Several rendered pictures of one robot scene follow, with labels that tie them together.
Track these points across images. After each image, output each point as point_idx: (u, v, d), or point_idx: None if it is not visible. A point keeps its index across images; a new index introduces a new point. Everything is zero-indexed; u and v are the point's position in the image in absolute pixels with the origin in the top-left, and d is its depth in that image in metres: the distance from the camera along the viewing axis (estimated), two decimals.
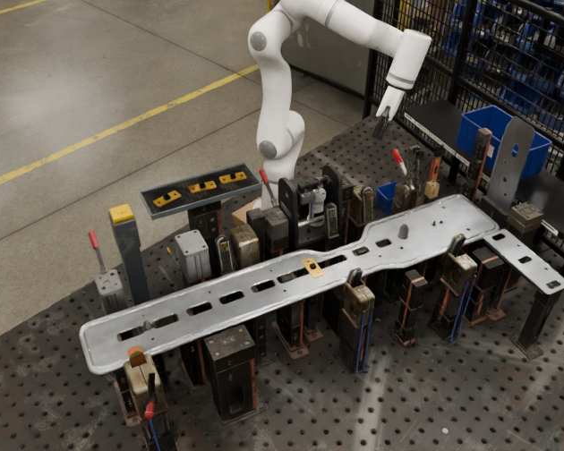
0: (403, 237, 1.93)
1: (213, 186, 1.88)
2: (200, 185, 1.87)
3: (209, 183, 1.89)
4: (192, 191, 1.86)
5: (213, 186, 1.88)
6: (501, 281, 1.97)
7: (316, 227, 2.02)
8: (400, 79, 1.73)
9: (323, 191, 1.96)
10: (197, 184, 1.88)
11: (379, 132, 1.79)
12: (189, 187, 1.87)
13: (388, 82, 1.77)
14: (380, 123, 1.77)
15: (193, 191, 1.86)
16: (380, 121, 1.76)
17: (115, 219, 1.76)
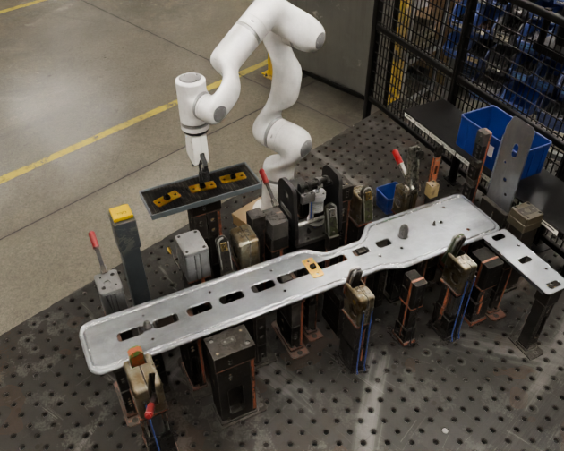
0: (403, 237, 1.93)
1: (213, 186, 1.88)
2: (200, 185, 1.87)
3: (209, 183, 1.89)
4: (192, 191, 1.86)
5: (213, 186, 1.88)
6: (501, 281, 1.97)
7: (316, 227, 2.02)
8: (199, 127, 1.69)
9: (323, 191, 1.96)
10: (197, 184, 1.88)
11: (205, 177, 1.79)
12: (189, 187, 1.87)
13: (186, 132, 1.71)
14: (204, 171, 1.76)
15: (193, 191, 1.86)
16: (204, 170, 1.75)
17: (115, 219, 1.76)
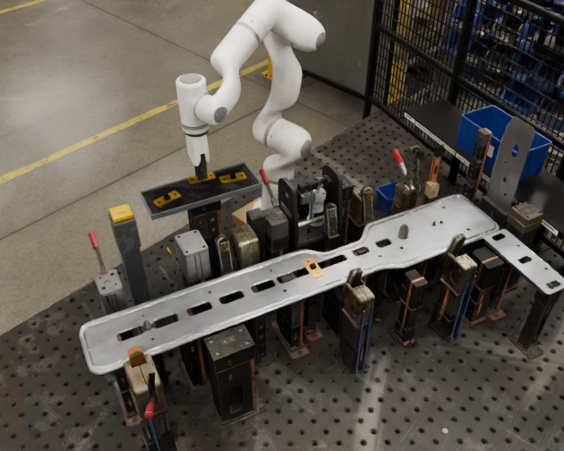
0: (403, 237, 1.93)
1: (212, 176, 1.85)
2: None
3: (208, 174, 1.86)
4: (190, 182, 1.83)
5: (212, 177, 1.85)
6: (501, 281, 1.97)
7: (316, 227, 2.02)
8: (200, 127, 1.69)
9: (323, 191, 1.96)
10: (196, 175, 1.86)
11: (203, 174, 1.82)
12: (187, 178, 1.85)
13: (187, 133, 1.72)
14: (202, 168, 1.79)
15: (192, 182, 1.83)
16: (201, 169, 1.78)
17: (115, 219, 1.76)
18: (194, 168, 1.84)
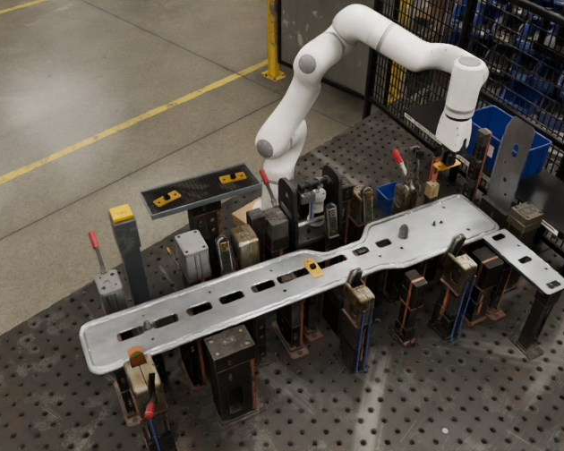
0: (403, 237, 1.93)
1: (457, 163, 1.82)
2: (445, 162, 1.81)
3: None
4: (439, 168, 1.80)
5: (457, 163, 1.82)
6: (501, 281, 1.97)
7: (316, 227, 2.02)
8: (470, 111, 1.66)
9: (323, 191, 1.96)
10: (440, 162, 1.82)
11: (453, 160, 1.79)
12: (433, 165, 1.81)
13: (453, 118, 1.68)
14: (457, 154, 1.76)
15: (441, 169, 1.80)
16: (457, 154, 1.75)
17: (115, 219, 1.76)
18: (441, 155, 1.80)
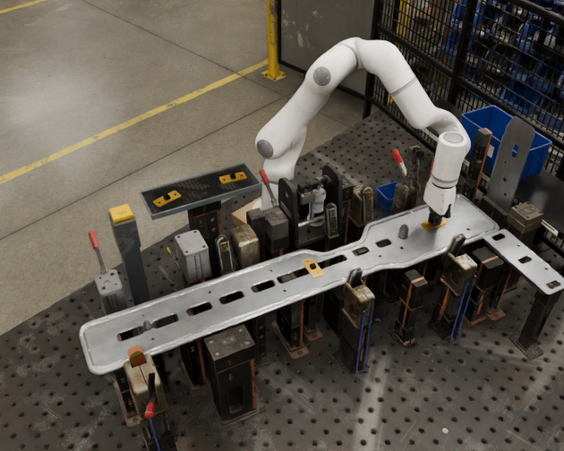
0: (403, 237, 1.93)
1: (444, 222, 1.98)
2: (432, 222, 1.97)
3: None
4: (426, 228, 1.96)
5: (444, 222, 1.98)
6: (501, 281, 1.97)
7: (316, 227, 2.02)
8: (454, 181, 1.82)
9: (323, 191, 1.96)
10: (428, 222, 1.98)
11: (440, 221, 1.95)
12: (422, 225, 1.97)
13: (439, 186, 1.84)
14: (442, 216, 1.92)
15: (429, 228, 1.96)
16: (443, 216, 1.91)
17: (115, 219, 1.76)
18: (429, 216, 1.97)
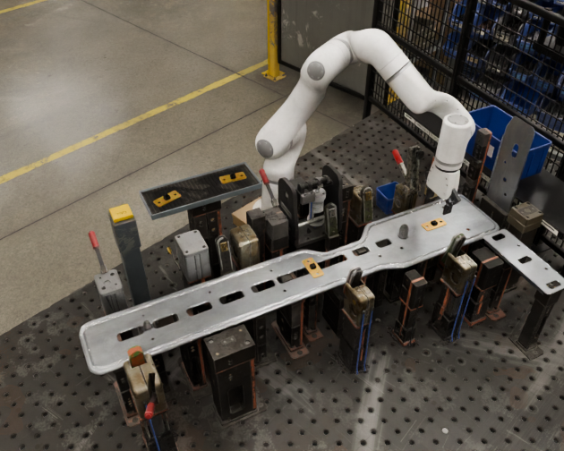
0: (403, 237, 1.93)
1: (444, 223, 1.99)
2: (432, 223, 1.97)
3: (439, 221, 1.99)
4: (426, 229, 1.96)
5: (443, 223, 1.98)
6: (501, 281, 1.97)
7: (316, 227, 2.02)
8: (458, 164, 1.78)
9: (323, 191, 1.96)
10: (428, 223, 1.99)
11: (450, 209, 1.88)
12: (422, 225, 1.98)
13: (442, 169, 1.80)
14: (453, 205, 1.85)
15: (429, 229, 1.96)
16: (455, 204, 1.84)
17: (115, 219, 1.76)
18: (426, 192, 1.94)
